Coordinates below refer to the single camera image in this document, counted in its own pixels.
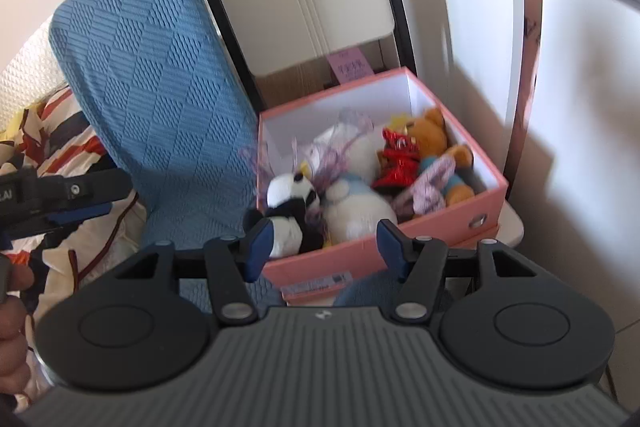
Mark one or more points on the white textured bedspread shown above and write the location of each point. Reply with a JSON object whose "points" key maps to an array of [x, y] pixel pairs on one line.
{"points": [[25, 67]]}

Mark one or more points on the patterned fleece blanket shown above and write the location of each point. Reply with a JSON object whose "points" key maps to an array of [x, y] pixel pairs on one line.
{"points": [[55, 129]]}

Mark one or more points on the purple floral cloth toy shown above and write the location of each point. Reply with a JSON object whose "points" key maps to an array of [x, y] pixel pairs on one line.
{"points": [[332, 164]]}

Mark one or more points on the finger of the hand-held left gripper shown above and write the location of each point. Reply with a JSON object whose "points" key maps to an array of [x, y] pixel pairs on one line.
{"points": [[82, 214]]}

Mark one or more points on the brown teddy bear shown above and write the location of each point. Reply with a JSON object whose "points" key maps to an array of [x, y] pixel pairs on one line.
{"points": [[425, 137]]}

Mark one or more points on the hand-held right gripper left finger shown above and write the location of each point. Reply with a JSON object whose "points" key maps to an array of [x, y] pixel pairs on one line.
{"points": [[257, 249]]}

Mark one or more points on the blue textured chair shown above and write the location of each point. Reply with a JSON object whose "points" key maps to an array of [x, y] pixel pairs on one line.
{"points": [[150, 57]]}

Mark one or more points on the red sunglasses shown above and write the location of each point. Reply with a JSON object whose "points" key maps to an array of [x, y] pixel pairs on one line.
{"points": [[397, 162]]}

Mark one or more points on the shiny metal post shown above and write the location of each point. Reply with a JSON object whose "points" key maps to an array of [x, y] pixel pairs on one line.
{"points": [[530, 37]]}

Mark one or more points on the small yellow toy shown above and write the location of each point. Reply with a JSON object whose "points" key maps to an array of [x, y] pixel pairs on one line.
{"points": [[399, 123]]}

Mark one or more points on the panda plush toy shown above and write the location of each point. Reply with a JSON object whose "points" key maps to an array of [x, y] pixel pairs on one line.
{"points": [[282, 192]]}

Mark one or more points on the person's left hand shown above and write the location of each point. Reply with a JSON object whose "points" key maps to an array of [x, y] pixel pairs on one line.
{"points": [[15, 347]]}

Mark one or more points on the pink storage box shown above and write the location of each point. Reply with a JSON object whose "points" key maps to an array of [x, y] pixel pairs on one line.
{"points": [[435, 227]]}

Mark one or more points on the white plush toy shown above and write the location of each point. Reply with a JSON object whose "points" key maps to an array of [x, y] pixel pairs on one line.
{"points": [[355, 212]]}

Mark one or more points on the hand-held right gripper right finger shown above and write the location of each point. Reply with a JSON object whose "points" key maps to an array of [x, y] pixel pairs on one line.
{"points": [[390, 249]]}

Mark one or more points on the pink paper label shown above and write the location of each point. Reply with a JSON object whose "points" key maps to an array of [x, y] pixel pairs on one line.
{"points": [[350, 66]]}

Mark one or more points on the pink striped plush toy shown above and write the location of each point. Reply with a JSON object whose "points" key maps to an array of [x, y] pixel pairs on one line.
{"points": [[425, 194]]}

